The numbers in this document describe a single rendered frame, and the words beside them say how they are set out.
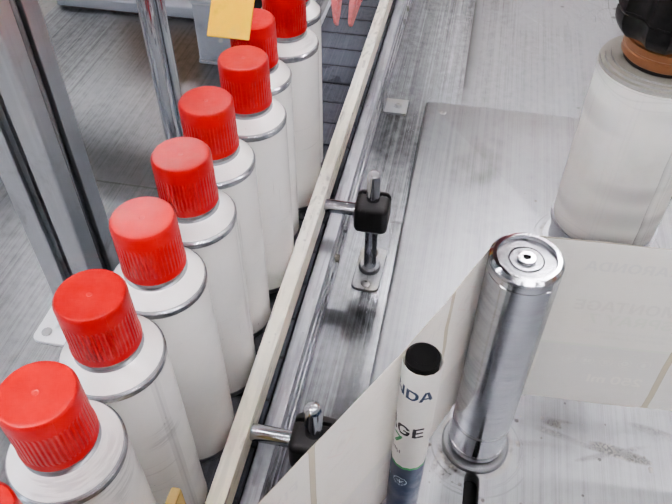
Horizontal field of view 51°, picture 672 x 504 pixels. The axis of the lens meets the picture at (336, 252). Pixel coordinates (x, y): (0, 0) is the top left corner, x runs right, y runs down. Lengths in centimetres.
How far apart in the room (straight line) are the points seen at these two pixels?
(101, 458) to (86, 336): 5
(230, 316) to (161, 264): 11
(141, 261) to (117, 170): 46
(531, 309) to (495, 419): 10
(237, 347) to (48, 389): 21
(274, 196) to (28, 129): 17
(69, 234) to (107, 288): 24
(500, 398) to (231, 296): 17
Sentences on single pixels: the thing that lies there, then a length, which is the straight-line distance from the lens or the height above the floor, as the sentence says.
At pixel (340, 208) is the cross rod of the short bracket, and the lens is 61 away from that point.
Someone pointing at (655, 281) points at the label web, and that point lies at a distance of 42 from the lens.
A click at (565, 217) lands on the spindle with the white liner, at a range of 60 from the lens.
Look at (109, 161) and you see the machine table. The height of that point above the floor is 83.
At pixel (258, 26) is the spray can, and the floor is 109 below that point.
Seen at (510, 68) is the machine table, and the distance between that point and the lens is 98.
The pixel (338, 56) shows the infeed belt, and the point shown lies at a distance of 88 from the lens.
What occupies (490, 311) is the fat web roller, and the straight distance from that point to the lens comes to 37.
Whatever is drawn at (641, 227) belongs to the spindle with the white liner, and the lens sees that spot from 60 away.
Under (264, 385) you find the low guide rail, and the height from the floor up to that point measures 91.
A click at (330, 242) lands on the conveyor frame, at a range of 63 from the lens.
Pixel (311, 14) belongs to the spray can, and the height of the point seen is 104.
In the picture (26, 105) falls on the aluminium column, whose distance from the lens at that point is 50.
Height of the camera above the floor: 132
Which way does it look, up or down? 46 degrees down
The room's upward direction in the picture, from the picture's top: straight up
